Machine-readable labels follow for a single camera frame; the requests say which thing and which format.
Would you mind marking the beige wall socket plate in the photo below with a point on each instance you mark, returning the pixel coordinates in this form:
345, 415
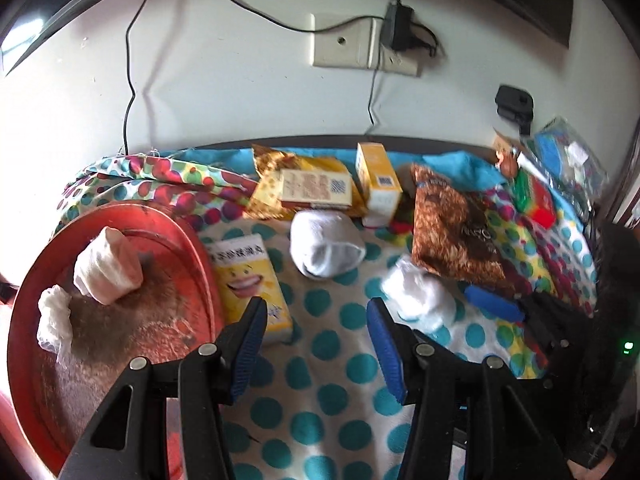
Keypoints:
340, 40

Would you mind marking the white sock ball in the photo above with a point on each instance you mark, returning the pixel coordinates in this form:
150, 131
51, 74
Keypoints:
327, 247

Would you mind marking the black clamp mount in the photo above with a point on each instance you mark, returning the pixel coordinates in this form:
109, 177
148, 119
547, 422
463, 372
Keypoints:
512, 97

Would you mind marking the polka dot blanket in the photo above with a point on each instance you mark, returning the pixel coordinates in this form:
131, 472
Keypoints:
320, 400

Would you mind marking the blue cloth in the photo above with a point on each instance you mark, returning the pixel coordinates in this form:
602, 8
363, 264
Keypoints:
460, 165

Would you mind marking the brown snack bag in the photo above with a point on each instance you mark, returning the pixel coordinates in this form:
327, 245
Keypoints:
450, 225

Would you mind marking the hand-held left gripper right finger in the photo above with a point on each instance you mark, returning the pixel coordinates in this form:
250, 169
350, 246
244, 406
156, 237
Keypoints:
387, 355

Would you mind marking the white ribbed sock roll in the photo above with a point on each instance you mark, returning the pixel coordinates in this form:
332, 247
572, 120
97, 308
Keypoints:
415, 295

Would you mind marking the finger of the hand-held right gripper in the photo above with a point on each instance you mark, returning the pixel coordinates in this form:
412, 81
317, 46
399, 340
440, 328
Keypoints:
492, 304

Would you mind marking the yellow carton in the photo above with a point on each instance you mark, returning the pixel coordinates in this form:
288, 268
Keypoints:
310, 187

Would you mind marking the clear plastic bag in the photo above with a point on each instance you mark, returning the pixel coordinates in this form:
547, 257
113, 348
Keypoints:
555, 150

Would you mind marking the green and red box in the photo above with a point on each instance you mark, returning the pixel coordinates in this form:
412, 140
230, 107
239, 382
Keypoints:
537, 200

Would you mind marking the white power outlet plate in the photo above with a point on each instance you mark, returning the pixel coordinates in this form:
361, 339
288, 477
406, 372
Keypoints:
400, 66

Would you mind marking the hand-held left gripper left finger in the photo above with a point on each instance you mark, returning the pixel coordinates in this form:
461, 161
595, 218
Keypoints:
249, 355

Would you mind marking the tall yellow box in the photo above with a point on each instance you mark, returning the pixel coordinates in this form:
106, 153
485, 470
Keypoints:
377, 180

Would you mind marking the rolled white sock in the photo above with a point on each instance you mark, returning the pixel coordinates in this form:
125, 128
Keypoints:
107, 267

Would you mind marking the small cardboard box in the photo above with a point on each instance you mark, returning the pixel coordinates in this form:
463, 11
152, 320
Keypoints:
502, 139

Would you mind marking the black plug-in charger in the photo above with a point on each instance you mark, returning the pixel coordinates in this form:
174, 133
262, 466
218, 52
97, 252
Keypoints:
400, 25

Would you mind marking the yellow snack bag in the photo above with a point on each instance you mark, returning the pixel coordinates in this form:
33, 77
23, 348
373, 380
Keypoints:
267, 195

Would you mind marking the round red tray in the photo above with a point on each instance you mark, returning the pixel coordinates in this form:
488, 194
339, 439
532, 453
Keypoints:
150, 260

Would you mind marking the yellow box with smiling mouth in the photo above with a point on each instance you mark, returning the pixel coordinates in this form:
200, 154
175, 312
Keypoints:
245, 270

